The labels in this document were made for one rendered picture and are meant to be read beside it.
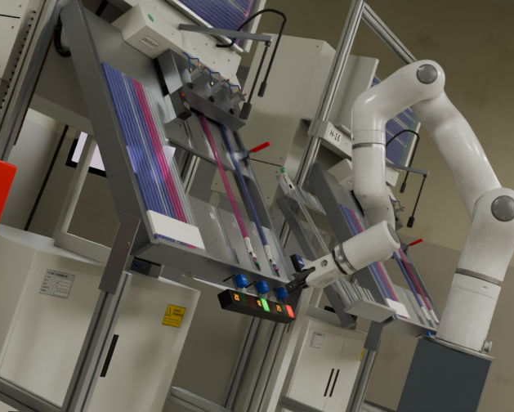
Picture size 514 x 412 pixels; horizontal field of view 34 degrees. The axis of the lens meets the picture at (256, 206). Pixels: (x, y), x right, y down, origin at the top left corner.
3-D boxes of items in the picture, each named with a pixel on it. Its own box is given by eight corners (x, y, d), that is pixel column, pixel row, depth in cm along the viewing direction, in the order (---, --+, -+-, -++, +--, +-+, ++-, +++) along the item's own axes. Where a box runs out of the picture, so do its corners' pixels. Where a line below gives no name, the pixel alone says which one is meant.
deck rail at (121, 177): (135, 257, 183) (156, 244, 181) (129, 255, 182) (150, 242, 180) (63, 13, 213) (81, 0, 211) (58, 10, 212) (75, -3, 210)
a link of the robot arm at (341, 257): (349, 267, 216) (339, 272, 217) (363, 272, 223) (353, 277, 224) (337, 239, 219) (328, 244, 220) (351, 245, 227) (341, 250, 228)
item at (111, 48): (237, 185, 255) (250, 177, 253) (94, 117, 199) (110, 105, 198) (205, 100, 269) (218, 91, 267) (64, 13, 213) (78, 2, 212)
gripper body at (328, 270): (341, 269, 216) (305, 288, 220) (356, 275, 225) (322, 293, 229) (330, 244, 219) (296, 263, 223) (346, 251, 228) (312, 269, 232)
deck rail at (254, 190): (281, 298, 240) (299, 289, 238) (278, 297, 239) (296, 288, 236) (208, 102, 270) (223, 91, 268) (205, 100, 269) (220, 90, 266)
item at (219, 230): (283, 290, 238) (292, 284, 237) (142, 246, 183) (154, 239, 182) (262, 232, 246) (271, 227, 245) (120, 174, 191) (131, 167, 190)
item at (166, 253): (278, 297, 239) (298, 287, 236) (135, 257, 183) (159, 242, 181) (276, 293, 239) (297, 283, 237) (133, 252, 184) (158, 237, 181)
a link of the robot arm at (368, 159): (367, 154, 235) (368, 262, 231) (346, 145, 221) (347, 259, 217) (397, 152, 231) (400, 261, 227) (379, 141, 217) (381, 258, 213)
